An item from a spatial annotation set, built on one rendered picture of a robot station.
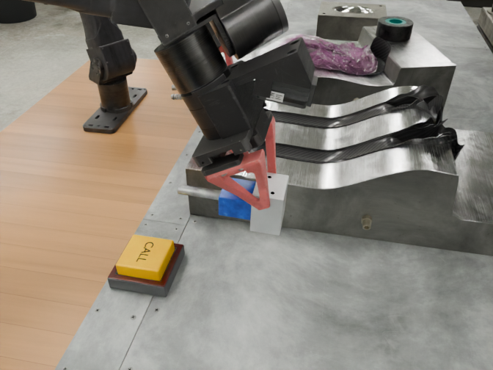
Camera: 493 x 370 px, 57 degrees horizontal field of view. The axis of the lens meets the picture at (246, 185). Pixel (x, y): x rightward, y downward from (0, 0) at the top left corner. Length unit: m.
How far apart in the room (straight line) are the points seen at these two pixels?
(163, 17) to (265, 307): 0.37
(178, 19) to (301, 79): 0.12
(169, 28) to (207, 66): 0.06
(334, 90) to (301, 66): 0.54
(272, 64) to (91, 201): 0.46
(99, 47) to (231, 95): 0.55
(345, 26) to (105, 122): 0.78
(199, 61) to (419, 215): 0.39
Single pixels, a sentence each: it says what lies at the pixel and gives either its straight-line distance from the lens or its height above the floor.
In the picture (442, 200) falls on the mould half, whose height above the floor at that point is 0.89.
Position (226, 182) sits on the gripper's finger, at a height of 0.98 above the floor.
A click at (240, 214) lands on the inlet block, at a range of 0.53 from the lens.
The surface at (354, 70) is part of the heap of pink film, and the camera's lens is 1.02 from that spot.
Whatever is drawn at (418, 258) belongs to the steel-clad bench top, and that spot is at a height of 0.80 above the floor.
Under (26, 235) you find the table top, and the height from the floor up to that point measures 0.80.
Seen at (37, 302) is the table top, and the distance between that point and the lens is 0.66.
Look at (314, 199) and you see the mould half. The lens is 0.66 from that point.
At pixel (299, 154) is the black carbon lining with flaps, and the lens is 0.72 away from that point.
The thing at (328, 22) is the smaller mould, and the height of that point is 0.85.
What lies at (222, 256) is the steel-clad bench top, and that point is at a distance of 0.66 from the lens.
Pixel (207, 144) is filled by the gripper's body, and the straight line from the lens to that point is 0.47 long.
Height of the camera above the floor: 1.27
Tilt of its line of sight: 37 degrees down
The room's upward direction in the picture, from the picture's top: straight up
